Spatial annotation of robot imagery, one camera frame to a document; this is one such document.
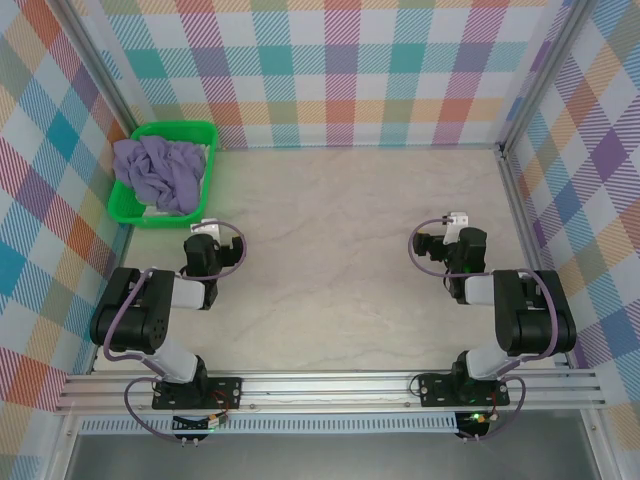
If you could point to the purple t-shirt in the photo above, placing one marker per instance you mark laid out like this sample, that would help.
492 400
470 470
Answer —
165 170

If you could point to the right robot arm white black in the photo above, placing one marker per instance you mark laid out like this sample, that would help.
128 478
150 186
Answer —
530 320

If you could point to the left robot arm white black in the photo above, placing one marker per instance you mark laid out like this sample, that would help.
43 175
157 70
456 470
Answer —
125 310

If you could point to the white t-shirt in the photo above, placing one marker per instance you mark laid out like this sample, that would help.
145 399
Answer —
150 212

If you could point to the green plastic basket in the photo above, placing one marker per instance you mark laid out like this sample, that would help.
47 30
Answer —
125 207

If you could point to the small black electronics module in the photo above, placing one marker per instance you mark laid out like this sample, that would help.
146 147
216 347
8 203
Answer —
472 425
192 425

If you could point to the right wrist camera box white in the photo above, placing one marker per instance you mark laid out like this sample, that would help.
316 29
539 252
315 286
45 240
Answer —
457 220

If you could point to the aluminium side frame rail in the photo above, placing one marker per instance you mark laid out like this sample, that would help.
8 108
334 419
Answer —
522 225

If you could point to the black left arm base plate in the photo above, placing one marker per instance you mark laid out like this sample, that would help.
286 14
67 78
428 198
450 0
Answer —
225 390

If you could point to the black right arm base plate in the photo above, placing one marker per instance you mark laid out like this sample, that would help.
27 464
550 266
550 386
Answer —
435 390

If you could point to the aluminium mounting rail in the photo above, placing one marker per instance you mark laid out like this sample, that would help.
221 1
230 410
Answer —
325 390

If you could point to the aluminium frame post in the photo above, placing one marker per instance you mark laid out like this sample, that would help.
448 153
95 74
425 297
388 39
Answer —
545 70
100 65

